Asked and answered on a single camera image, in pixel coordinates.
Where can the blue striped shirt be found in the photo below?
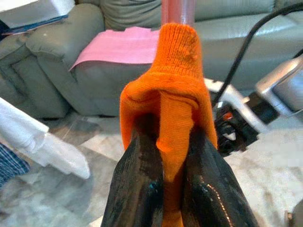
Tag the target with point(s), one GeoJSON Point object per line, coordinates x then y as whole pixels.
{"type": "Point", "coordinates": [10, 163]}

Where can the dark green sofa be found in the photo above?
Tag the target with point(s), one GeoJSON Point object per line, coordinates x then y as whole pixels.
{"type": "Point", "coordinates": [71, 71]}

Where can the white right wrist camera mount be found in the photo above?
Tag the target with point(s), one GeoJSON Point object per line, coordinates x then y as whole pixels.
{"type": "Point", "coordinates": [236, 104]}

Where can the blue fabric item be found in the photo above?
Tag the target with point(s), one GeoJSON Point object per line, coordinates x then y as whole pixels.
{"type": "Point", "coordinates": [28, 14]}

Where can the orange shirt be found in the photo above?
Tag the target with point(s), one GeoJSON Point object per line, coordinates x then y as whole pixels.
{"type": "Point", "coordinates": [170, 94]}

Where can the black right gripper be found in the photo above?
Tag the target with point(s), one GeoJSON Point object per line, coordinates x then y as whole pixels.
{"type": "Point", "coordinates": [233, 132]}

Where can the white garment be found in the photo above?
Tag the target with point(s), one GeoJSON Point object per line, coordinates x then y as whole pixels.
{"type": "Point", "coordinates": [40, 142]}

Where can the pink cloth sheet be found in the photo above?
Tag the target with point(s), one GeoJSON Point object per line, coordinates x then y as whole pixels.
{"type": "Point", "coordinates": [118, 47]}

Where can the pink plastic hanger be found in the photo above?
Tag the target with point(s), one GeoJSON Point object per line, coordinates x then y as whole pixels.
{"type": "Point", "coordinates": [177, 11]}

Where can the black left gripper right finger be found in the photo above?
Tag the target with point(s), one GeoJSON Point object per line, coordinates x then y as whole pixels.
{"type": "Point", "coordinates": [213, 186]}

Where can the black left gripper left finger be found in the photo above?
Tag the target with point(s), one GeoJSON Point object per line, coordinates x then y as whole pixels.
{"type": "Point", "coordinates": [135, 184]}

